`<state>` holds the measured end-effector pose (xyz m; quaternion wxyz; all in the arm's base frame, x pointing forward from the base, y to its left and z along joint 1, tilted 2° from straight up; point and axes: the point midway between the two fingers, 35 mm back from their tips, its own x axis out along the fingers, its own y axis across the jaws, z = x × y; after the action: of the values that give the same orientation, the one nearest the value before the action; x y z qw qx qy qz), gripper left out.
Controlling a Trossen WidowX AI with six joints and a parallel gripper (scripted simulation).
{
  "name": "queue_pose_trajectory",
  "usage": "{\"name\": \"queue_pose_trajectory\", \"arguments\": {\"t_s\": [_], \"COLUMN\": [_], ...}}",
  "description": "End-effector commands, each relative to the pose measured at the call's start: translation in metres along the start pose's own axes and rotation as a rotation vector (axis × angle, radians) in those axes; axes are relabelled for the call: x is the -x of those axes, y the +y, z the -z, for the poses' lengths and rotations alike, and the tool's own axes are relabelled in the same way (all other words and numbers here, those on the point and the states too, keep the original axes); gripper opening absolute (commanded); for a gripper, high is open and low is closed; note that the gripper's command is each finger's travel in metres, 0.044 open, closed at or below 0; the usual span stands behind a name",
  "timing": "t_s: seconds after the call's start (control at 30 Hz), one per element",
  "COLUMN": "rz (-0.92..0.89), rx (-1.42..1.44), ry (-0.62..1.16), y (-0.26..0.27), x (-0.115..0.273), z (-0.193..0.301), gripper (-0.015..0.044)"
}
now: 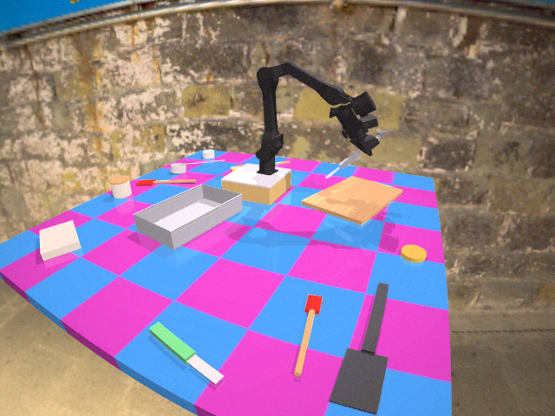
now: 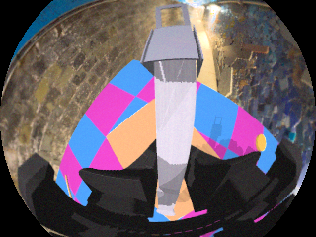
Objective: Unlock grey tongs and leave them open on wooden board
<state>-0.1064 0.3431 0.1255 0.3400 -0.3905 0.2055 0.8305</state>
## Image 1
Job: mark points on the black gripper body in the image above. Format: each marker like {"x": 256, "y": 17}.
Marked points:
{"x": 356, "y": 132}

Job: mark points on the yellow flat disc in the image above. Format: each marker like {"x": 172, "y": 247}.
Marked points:
{"x": 417, "y": 253}

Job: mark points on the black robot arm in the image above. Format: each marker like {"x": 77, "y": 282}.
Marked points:
{"x": 272, "y": 141}

